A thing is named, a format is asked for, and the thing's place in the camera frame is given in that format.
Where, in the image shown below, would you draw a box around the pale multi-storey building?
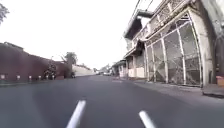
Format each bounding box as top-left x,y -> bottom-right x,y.
112,9 -> 154,80

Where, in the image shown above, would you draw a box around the grey asphalt road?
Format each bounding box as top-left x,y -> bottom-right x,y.
0,74 -> 224,128

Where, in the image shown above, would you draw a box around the tree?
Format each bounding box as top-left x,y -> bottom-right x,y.
0,3 -> 10,25
61,51 -> 79,66

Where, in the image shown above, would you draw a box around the building with white metal gate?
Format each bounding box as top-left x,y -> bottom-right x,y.
143,0 -> 224,88

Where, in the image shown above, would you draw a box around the grey pavement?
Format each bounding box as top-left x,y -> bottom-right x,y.
133,78 -> 224,100

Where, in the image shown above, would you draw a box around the pale wall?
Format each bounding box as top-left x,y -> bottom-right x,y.
71,64 -> 97,78

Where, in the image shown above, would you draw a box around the overhead wires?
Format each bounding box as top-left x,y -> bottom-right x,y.
127,0 -> 155,24

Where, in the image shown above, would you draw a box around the dark red brick wall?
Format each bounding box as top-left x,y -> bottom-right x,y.
0,41 -> 73,84

